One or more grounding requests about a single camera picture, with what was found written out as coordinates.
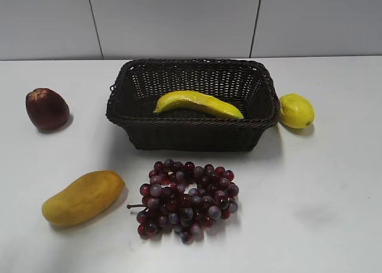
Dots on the yellow banana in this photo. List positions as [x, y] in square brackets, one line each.
[199, 102]

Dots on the black woven basket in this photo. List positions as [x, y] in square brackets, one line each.
[244, 84]

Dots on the purple grape bunch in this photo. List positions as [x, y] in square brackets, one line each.
[187, 199]

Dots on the yellow lemon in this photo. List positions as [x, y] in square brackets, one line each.
[296, 111]

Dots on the orange yellow mango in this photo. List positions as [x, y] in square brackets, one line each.
[83, 199]

